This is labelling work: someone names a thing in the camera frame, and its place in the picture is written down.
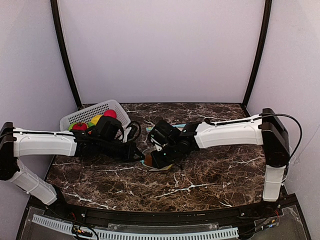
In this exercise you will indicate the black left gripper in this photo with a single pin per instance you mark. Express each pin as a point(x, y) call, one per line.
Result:
point(129, 153)

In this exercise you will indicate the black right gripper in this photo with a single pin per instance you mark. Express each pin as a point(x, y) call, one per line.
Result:
point(161, 161)

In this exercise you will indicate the brown toy potato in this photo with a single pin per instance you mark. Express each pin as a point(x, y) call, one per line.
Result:
point(148, 161)

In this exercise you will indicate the clear zip bag blue zipper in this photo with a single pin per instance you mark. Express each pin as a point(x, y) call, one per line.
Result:
point(169, 127)

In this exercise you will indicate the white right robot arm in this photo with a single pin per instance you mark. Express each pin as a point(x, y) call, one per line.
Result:
point(263, 129)

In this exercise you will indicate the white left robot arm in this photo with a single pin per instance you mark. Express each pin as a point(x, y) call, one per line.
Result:
point(17, 142)

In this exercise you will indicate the pink red toy fruit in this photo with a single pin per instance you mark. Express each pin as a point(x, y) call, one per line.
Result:
point(110, 113)

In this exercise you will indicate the red toy tomato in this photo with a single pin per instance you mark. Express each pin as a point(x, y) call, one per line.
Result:
point(81, 126)

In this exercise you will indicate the white plastic mesh basket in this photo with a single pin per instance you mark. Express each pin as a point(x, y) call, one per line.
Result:
point(85, 115)

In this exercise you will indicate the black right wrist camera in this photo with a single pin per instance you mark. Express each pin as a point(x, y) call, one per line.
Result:
point(161, 137)

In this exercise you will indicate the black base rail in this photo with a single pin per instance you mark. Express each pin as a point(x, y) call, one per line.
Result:
point(241, 216)

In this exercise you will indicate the white slotted cable duct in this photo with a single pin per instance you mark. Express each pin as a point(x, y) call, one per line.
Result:
point(138, 232)

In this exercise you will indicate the black frame post left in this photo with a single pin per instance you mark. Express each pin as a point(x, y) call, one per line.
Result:
point(63, 53)

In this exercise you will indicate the black frame post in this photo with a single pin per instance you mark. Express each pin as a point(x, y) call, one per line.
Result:
point(259, 52)
point(63, 53)

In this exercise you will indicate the black frame post right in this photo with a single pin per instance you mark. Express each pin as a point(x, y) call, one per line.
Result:
point(259, 52)

